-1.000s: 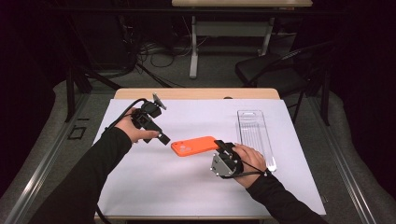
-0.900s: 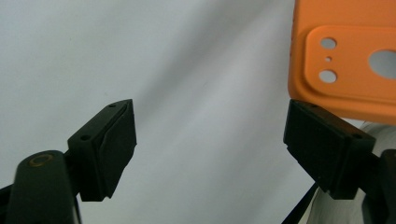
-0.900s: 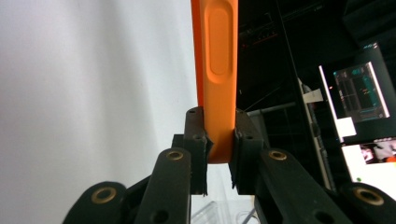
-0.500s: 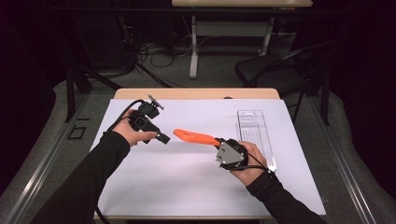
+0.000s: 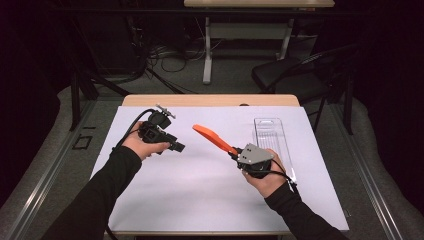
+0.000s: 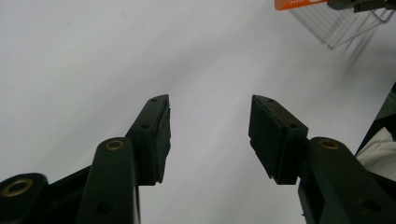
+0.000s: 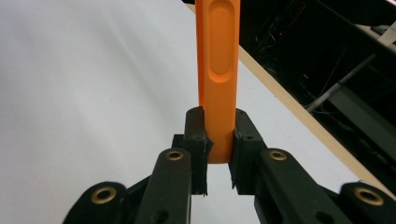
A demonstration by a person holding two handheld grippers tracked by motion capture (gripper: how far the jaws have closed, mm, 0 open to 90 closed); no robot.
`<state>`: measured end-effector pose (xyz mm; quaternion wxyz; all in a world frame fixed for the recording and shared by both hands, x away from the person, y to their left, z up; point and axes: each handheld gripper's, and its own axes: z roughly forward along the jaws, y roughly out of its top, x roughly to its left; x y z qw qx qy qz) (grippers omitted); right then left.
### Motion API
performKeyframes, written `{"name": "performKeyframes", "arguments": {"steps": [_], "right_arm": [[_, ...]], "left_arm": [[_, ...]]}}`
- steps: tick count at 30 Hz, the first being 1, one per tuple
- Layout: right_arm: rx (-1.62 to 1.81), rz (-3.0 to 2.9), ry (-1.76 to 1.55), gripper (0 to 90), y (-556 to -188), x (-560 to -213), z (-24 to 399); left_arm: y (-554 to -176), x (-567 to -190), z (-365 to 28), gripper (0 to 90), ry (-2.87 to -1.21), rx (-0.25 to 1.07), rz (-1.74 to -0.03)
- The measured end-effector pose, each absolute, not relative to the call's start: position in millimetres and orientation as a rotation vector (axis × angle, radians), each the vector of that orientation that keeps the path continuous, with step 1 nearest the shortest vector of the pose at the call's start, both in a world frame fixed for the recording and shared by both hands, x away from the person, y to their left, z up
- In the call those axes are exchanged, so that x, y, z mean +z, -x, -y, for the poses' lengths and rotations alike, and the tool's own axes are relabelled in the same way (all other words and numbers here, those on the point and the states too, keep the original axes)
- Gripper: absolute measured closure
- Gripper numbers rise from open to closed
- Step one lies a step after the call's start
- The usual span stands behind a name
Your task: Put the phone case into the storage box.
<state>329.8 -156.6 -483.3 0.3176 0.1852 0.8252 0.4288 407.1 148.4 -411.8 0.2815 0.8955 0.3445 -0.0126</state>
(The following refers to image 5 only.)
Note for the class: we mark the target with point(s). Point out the clear plastic bin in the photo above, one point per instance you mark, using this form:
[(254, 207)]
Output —
[(271, 133)]

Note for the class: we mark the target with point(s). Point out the person's right hand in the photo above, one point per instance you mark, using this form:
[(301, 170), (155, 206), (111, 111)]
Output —
[(270, 186)]

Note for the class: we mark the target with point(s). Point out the black chair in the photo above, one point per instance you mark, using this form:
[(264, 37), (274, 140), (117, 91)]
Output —
[(283, 75)]

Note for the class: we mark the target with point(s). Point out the aluminium floor rail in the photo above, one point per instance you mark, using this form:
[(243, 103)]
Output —
[(40, 196), (370, 186)]

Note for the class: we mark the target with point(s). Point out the black metal stand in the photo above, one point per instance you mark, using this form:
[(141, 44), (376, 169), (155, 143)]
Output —
[(75, 100)]

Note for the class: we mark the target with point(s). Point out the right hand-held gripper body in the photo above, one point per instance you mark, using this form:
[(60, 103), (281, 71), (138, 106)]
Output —
[(253, 156)]

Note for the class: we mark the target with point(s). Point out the white table mat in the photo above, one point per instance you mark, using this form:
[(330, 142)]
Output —
[(200, 186)]

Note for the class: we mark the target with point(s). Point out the desk with white legs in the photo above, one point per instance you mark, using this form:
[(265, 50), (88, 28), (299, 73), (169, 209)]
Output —
[(246, 30)]

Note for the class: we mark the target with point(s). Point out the person's left hand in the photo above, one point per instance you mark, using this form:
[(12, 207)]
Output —
[(141, 148)]

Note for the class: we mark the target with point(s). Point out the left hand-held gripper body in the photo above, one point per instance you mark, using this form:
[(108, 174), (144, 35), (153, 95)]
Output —
[(155, 131)]

